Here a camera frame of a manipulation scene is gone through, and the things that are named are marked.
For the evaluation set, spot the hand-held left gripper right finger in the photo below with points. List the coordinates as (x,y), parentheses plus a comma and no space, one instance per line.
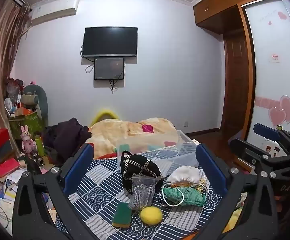
(211,170)

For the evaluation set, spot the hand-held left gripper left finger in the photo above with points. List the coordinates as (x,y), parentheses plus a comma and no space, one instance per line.
(78,167)

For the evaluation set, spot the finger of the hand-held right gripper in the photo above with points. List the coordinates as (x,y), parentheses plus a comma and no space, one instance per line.
(250,152)
(266,131)

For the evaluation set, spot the dark clothes pile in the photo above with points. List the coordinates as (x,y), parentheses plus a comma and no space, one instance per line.
(67,136)

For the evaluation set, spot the clear plastic storage box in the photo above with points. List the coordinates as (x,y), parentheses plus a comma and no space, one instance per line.
(182,152)

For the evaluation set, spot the green cloth pouch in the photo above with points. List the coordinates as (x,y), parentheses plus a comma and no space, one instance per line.
(190,196)

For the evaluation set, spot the black flashlight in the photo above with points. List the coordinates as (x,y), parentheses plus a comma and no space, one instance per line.
(37,158)

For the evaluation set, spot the green bottle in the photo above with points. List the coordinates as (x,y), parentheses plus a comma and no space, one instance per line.
(39,145)

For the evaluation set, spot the white heart-print wardrobe door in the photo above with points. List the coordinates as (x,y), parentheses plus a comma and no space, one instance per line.
(272,85)

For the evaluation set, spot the small green yellow sponge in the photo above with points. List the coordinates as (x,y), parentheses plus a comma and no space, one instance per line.
(125,148)

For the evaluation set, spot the brown wooden door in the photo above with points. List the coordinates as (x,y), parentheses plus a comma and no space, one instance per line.
(236,85)

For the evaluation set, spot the pink rabbit toy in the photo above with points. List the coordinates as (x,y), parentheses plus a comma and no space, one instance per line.
(27,140)

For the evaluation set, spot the peach printed blanket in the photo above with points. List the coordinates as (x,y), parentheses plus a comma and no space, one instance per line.
(125,132)

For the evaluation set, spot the yellow cushion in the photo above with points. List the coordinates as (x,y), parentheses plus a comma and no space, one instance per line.
(104,113)

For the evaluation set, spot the green and yellow sponge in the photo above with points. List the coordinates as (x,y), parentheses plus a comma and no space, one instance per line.
(122,215)

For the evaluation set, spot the green cardboard box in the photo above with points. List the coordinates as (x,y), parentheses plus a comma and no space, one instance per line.
(27,125)

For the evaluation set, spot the clear zip bag silver contents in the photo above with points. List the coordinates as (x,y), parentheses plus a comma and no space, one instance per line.
(142,192)

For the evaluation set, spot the red book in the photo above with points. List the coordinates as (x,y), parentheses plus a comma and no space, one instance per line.
(7,167)

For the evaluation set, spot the yellow foam ball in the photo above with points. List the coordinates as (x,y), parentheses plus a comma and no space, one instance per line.
(151,215)

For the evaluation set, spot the pile of papers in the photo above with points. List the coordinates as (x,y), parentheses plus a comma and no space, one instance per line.
(2,195)

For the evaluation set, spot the grey plush toy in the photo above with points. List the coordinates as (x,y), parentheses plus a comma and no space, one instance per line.
(33,98)

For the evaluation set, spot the wooden overhead cabinets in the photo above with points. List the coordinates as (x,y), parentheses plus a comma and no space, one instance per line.
(222,2)

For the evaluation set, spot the white air conditioner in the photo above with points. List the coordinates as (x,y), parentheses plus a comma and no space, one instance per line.
(54,10)

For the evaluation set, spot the small black wall monitor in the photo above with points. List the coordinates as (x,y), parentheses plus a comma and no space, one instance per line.
(109,68)

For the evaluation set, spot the black wall television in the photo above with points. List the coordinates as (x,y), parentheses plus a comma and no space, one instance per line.
(109,41)

